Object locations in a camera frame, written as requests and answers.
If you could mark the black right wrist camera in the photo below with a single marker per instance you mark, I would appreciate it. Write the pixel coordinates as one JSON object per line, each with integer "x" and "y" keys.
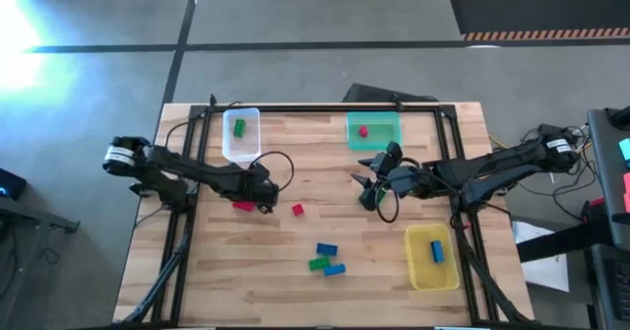
{"x": 394, "y": 150}

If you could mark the small red toy brick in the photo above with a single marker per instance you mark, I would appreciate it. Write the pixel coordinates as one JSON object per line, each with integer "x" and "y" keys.
{"x": 297, "y": 210}
{"x": 363, "y": 131}

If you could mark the cyan sticky note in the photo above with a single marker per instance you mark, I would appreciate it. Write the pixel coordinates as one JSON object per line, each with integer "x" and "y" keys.
{"x": 625, "y": 150}

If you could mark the blue toy brick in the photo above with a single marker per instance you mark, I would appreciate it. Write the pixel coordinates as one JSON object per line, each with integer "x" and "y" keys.
{"x": 437, "y": 251}
{"x": 334, "y": 270}
{"x": 327, "y": 249}

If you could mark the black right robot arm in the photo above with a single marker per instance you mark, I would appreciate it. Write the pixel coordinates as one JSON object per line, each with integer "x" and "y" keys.
{"x": 502, "y": 165}

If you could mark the long red toy brick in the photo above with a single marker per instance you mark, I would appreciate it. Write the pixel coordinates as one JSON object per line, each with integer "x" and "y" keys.
{"x": 242, "y": 206}

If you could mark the black keyboard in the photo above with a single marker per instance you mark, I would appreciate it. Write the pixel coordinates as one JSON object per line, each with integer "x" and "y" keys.
{"x": 620, "y": 290}

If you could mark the black desk leg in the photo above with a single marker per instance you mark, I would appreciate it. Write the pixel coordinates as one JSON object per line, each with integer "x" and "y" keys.
{"x": 556, "y": 241}

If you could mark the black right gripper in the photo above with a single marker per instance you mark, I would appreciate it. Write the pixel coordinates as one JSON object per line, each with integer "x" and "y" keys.
{"x": 408, "y": 179}

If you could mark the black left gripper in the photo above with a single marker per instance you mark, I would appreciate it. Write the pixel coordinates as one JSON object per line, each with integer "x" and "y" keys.
{"x": 258, "y": 187}

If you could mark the white paper sheet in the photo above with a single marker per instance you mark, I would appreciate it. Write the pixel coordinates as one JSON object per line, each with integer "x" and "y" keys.
{"x": 546, "y": 271}

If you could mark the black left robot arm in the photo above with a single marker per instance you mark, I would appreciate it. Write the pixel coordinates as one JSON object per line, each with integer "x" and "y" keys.
{"x": 197, "y": 172}

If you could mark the black hazard-striped floor mat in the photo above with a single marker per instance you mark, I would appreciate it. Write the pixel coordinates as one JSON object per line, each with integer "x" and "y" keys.
{"x": 541, "y": 12}

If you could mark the black flat panel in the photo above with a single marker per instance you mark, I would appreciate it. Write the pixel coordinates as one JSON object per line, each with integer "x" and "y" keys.
{"x": 384, "y": 93}

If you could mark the teal plastic bin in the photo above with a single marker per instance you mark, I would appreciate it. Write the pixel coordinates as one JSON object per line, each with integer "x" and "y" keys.
{"x": 381, "y": 135}

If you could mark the black aluminium rig frame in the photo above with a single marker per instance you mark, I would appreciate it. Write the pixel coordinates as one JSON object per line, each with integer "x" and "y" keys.
{"x": 320, "y": 108}

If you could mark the pink sticky note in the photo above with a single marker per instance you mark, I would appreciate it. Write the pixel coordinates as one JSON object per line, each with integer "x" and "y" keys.
{"x": 627, "y": 184}

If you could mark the yellow plastic bin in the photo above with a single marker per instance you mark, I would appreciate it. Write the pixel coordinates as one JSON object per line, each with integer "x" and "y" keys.
{"x": 423, "y": 271}

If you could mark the black device with light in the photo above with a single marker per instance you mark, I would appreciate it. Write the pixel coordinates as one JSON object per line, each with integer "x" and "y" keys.
{"x": 10, "y": 182}

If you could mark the clear plastic bin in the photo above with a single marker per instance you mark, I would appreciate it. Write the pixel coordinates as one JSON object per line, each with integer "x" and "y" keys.
{"x": 241, "y": 148}

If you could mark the green toy brick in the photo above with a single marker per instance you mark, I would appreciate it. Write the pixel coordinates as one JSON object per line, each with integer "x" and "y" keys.
{"x": 239, "y": 127}
{"x": 383, "y": 195}
{"x": 319, "y": 264}

